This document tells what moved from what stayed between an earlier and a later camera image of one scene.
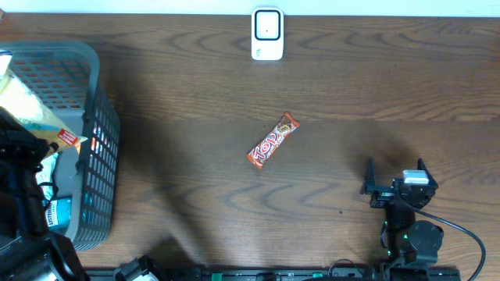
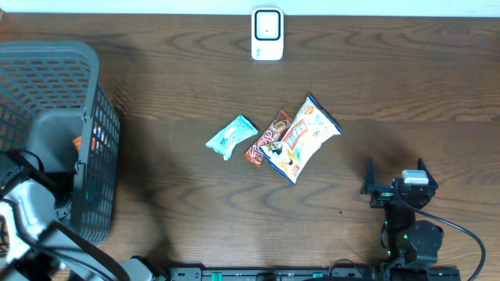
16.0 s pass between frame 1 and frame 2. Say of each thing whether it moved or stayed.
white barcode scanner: stayed
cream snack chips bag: moved
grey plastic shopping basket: stayed
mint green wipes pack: moved
